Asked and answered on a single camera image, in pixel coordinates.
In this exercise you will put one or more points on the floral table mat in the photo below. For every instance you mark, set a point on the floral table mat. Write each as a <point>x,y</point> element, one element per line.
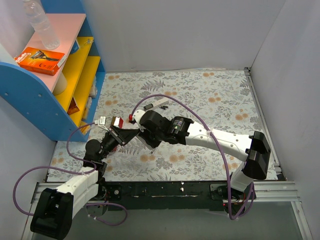
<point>223,99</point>

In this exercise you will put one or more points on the orange razor box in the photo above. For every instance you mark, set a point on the orange razor box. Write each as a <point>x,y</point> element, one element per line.
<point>41,61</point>

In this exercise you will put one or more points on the blue yellow shelf unit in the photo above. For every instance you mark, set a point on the blue yellow shelf unit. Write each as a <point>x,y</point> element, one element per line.
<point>56,105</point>

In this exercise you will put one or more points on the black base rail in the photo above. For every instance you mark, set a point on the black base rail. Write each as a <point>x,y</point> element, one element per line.
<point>162,195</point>

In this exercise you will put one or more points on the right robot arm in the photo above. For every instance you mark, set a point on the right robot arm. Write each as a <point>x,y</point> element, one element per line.
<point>252,150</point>

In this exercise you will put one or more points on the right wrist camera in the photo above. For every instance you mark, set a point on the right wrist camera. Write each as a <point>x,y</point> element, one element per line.
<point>135,118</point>

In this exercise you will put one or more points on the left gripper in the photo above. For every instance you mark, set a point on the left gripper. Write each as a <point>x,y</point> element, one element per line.
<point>117,137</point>

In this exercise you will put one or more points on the red box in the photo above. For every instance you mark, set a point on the red box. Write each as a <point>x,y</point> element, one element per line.
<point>116,122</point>

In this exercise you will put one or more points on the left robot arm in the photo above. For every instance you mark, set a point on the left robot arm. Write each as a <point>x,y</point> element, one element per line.
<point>57,207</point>

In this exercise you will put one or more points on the white remote control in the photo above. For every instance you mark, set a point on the white remote control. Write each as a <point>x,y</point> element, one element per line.
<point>152,149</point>

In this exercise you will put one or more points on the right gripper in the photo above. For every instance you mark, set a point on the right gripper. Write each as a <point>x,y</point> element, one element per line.
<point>146,141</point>

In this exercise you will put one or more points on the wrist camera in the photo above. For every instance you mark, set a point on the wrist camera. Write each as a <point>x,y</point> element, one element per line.
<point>135,118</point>
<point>102,123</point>

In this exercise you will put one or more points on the black battery pair far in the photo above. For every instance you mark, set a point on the black battery pair far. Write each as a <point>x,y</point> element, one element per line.
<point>164,107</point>

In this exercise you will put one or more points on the clear plastic bottle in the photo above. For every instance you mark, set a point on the clear plastic bottle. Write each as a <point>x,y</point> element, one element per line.
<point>41,24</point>

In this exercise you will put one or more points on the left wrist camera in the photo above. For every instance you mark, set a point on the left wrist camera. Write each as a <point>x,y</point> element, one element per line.
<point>102,123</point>

